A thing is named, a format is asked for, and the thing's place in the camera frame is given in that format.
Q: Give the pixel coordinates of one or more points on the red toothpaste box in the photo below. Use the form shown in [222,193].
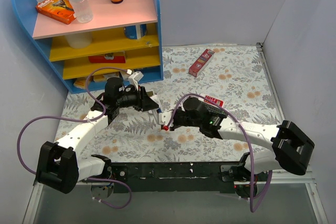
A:
[201,62]

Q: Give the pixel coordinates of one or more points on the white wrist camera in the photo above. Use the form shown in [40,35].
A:
[134,77]
[165,120]

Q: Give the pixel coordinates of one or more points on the orange razor box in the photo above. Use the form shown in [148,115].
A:
[60,10]

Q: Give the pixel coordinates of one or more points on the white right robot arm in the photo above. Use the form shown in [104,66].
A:
[286,145]

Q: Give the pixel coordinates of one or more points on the black remote control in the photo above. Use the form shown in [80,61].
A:
[215,110]

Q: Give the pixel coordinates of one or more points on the floral table mat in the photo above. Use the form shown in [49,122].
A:
[235,75]

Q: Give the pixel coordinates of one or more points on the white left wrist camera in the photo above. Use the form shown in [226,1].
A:
[134,77]

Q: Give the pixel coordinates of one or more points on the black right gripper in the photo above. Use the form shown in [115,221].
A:
[174,119]

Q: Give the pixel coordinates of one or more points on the red box on shelf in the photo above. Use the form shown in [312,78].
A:
[112,57]

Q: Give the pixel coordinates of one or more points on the blue shelf unit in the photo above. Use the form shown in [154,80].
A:
[120,36]

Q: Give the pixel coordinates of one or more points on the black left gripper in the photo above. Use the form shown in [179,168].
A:
[143,98]

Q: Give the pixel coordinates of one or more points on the blue white can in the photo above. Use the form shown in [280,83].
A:
[135,32]

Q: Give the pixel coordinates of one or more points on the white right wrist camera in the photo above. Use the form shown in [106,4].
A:
[165,120]

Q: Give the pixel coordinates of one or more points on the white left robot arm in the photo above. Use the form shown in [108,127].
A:
[60,166]

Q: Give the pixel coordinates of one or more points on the white cup on shelf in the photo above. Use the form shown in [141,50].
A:
[79,40]

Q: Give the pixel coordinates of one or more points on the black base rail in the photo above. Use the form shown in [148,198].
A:
[180,176]

